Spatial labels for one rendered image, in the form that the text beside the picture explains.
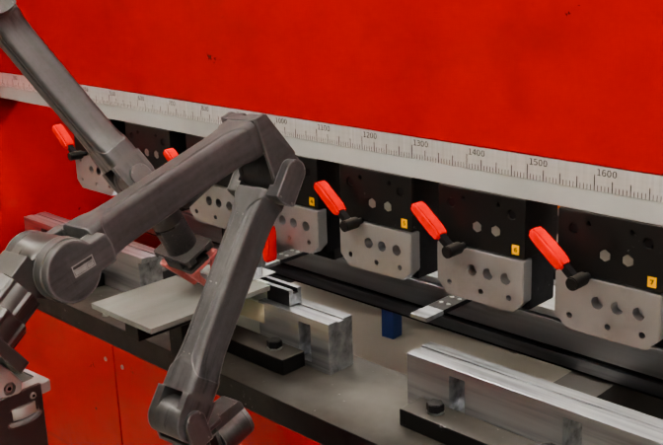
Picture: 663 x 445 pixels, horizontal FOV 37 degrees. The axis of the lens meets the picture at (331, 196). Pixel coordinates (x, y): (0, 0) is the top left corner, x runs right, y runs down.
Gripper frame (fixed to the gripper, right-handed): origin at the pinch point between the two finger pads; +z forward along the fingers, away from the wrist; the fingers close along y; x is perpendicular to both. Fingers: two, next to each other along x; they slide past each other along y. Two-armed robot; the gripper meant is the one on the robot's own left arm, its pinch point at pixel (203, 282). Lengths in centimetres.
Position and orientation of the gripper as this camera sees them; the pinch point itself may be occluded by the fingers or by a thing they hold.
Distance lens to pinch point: 179.4
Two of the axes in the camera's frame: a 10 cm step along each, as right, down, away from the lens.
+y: -7.0, -1.6, 7.0
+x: -6.2, 6.2, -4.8
